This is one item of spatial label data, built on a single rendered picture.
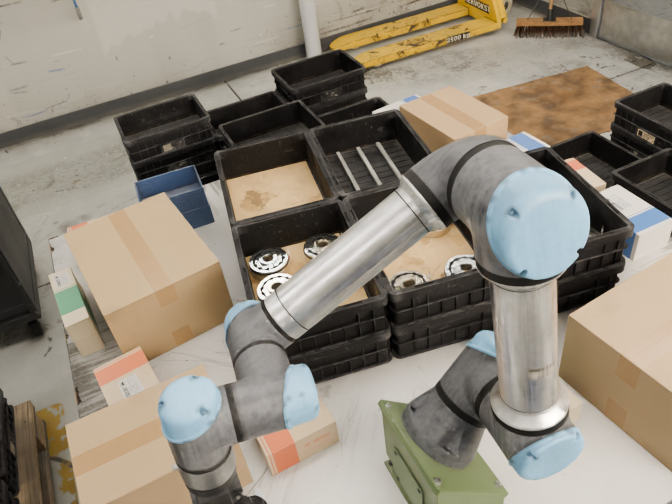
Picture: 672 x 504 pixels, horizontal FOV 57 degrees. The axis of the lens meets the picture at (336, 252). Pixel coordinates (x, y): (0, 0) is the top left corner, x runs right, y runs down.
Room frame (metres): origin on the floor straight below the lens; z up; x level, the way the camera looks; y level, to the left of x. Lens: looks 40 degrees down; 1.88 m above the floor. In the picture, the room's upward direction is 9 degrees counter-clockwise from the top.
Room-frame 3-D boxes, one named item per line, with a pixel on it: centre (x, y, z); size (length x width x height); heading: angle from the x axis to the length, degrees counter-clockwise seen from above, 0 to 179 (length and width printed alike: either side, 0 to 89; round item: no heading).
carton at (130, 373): (0.98, 0.53, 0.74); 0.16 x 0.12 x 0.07; 28
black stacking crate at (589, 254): (1.23, -0.51, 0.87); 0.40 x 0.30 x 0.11; 10
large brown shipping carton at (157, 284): (1.31, 0.52, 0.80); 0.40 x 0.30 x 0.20; 27
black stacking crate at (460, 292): (1.18, -0.22, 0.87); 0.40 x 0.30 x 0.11; 10
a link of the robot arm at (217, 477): (0.47, 0.21, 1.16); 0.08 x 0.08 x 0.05
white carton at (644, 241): (1.29, -0.80, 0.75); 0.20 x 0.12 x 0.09; 20
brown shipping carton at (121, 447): (0.75, 0.42, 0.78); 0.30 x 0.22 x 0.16; 112
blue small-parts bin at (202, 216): (1.69, 0.49, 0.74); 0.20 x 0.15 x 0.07; 107
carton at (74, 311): (1.25, 0.72, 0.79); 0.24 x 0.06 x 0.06; 24
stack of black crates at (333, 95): (2.96, -0.05, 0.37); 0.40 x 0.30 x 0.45; 110
